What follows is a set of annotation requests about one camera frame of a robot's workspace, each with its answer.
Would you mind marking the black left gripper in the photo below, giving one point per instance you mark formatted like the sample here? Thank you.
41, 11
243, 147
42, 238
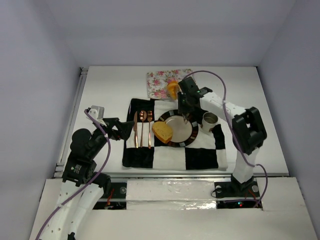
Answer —
115, 127

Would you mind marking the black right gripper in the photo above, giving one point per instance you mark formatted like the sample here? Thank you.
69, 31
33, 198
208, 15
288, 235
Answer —
185, 110

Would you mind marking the orange striped croissant bread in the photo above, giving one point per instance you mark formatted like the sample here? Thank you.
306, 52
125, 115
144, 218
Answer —
173, 89

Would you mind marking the yellow bread slice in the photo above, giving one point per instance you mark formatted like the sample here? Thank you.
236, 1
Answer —
162, 131

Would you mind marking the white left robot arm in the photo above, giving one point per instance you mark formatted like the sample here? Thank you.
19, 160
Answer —
82, 185

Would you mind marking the copper table knife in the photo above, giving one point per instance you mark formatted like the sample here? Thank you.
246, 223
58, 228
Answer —
135, 129

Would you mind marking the copper spoon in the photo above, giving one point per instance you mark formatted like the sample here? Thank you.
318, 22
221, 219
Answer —
143, 117

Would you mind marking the copper fork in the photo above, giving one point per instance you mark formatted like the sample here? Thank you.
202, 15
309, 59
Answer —
149, 119

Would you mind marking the black white checkered cloth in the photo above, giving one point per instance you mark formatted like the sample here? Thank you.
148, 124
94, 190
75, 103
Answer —
207, 152

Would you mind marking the white steel cup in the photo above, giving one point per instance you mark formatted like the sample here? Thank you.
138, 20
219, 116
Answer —
209, 121

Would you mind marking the dark rimmed beige plate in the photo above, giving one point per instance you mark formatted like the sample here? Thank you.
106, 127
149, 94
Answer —
183, 133

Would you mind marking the floral rectangular tray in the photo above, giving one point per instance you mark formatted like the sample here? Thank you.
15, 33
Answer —
157, 81

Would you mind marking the white foil covered block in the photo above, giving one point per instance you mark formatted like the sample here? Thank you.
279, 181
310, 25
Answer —
173, 195

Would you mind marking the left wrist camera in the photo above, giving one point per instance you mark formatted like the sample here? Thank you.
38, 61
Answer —
96, 112

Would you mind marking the aluminium frame rail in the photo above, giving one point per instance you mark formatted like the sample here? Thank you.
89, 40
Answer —
62, 159

